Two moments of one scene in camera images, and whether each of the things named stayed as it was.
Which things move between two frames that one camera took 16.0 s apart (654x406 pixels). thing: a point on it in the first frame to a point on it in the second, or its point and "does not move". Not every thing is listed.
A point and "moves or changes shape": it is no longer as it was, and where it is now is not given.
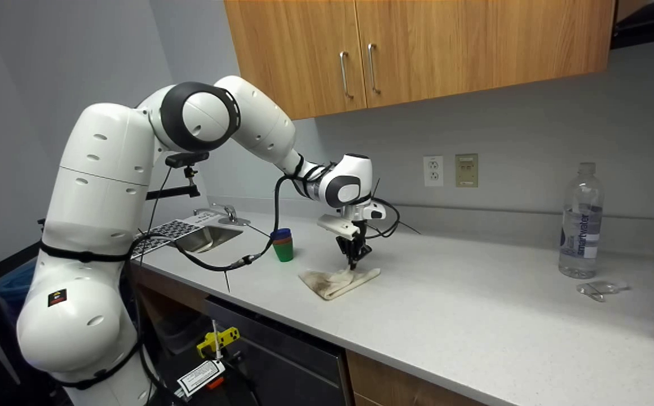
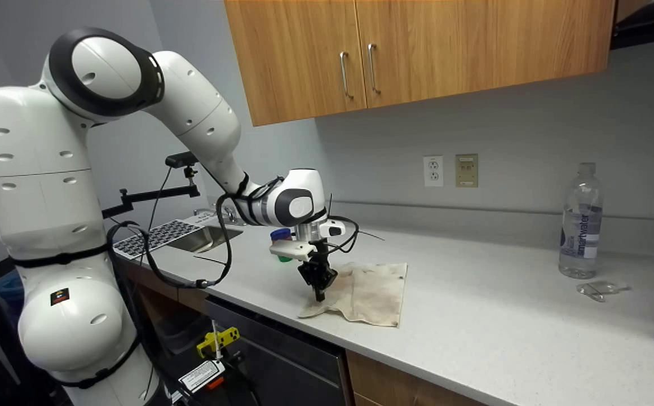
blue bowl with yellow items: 282,241 does not move
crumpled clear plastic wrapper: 600,290 does not move
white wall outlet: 433,169 does not move
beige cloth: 329,285 moves or changes shape
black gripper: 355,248 to 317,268
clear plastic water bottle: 580,227 does not move
